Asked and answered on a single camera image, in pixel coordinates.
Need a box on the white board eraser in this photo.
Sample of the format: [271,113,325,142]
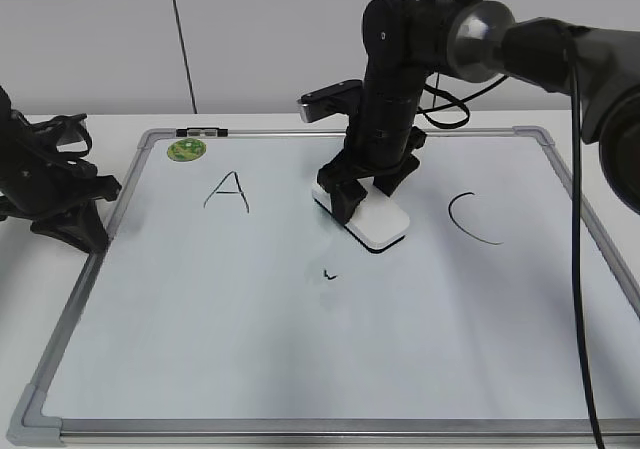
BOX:
[311,178,410,254]

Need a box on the white magnetic whiteboard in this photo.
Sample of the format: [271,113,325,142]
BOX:
[8,126,640,449]

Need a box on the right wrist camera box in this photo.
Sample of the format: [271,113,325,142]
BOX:
[297,79,362,123]

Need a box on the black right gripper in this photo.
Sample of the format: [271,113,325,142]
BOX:
[317,83,426,225]

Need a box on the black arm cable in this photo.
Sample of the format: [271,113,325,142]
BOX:
[563,23,602,449]

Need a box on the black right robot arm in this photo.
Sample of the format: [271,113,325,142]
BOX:
[317,0,639,224]

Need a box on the black whiteboard hanger clip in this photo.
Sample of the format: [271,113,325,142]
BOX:
[175,127,229,138]

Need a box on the green round magnet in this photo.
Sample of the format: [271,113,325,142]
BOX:
[167,138,207,162]

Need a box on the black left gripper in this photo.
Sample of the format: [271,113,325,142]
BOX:
[1,91,121,253]

